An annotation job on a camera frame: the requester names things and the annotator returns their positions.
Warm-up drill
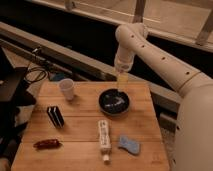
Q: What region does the translucent yellow stick tool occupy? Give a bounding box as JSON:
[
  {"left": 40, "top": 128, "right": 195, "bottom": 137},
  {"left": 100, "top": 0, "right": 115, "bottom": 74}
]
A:
[{"left": 117, "top": 72, "right": 128, "bottom": 92}]

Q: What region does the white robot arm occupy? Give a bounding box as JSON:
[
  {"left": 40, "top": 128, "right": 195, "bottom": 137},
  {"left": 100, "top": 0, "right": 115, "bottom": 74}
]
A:
[{"left": 114, "top": 23, "right": 213, "bottom": 171}]

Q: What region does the black round bowl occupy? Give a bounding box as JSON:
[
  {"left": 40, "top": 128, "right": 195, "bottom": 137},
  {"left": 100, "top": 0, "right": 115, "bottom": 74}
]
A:
[{"left": 98, "top": 89, "right": 130, "bottom": 116}]

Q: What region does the white paper cup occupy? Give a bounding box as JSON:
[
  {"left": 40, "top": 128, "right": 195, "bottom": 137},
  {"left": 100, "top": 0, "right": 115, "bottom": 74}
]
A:
[{"left": 59, "top": 78, "right": 74, "bottom": 100}]

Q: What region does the white toothpaste tube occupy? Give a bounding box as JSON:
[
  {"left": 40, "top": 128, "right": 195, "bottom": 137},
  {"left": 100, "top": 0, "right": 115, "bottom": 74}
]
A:
[{"left": 98, "top": 120, "right": 111, "bottom": 164}]

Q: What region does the blue sponge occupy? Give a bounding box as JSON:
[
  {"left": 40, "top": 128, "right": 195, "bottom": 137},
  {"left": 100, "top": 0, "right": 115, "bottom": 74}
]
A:
[{"left": 118, "top": 135, "right": 140, "bottom": 155}]

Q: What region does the black cable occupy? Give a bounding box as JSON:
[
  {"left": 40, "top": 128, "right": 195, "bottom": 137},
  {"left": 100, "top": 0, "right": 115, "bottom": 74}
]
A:
[{"left": 23, "top": 46, "right": 52, "bottom": 85}]

